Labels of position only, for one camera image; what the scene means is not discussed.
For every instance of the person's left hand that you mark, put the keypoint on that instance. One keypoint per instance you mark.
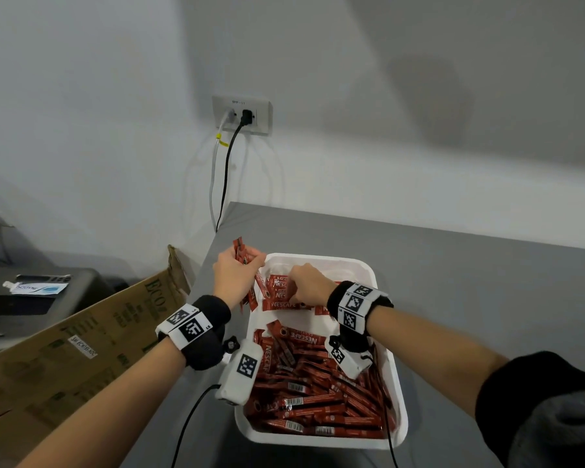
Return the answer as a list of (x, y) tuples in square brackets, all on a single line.
[(234, 282)]

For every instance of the person's right hand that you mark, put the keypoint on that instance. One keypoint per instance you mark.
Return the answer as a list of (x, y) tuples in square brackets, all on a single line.
[(314, 287)]

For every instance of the bunch of Nescafe sachets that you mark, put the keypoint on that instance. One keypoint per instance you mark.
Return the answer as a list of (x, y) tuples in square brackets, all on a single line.
[(241, 250)]

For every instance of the pile of red Nescafe sachets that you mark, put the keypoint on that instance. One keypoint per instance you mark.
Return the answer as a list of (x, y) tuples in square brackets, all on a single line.
[(280, 287)]

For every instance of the white plastic tray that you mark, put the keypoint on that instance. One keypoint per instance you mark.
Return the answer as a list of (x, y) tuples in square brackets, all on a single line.
[(292, 319)]

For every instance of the pile of red coffee sachets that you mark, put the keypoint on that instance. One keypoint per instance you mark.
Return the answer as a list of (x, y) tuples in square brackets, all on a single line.
[(322, 399)]

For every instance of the person's right forearm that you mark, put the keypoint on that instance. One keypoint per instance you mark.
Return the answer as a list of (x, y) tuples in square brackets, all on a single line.
[(434, 355)]

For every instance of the person's left forearm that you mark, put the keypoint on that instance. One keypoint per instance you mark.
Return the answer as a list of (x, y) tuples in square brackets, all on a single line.
[(112, 414)]

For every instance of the black right wristband with markers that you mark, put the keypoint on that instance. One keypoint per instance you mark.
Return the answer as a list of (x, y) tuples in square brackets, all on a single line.
[(356, 304)]

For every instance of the black wristband with markers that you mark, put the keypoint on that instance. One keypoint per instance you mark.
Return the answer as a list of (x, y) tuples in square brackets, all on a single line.
[(356, 304), (207, 353)]

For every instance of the black left wristband with markers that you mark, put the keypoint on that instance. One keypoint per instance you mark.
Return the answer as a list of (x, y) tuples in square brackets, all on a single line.
[(207, 353)]

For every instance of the black power plug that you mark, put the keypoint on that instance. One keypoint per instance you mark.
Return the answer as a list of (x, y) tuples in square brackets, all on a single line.
[(246, 117)]

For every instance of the flat black device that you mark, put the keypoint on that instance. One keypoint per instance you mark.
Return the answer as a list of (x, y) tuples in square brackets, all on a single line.
[(44, 278)]

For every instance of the dark grey printer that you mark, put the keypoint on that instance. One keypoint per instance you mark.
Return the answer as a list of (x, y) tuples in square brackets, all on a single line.
[(44, 311)]

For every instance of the white and blue packet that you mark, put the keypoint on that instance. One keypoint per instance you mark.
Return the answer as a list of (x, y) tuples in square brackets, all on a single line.
[(36, 288)]

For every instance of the brown cardboard box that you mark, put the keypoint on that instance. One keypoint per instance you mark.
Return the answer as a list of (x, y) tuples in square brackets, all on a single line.
[(53, 380)]

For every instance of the black shirt sleeve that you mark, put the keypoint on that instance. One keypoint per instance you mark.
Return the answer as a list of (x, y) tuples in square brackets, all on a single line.
[(517, 394)]

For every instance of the grey knit garment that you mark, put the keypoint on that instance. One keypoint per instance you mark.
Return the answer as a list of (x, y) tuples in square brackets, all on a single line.
[(560, 433)]

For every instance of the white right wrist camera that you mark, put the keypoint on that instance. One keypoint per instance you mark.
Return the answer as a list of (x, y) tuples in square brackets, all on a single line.
[(353, 365)]

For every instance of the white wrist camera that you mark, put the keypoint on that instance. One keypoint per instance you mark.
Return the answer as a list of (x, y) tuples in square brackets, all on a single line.
[(239, 380), (353, 365)]

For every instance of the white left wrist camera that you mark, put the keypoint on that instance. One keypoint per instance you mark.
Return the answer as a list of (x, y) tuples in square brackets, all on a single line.
[(239, 380)]

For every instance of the grey wall socket plate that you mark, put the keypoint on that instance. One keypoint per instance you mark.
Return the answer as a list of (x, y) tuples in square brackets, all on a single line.
[(261, 114)]

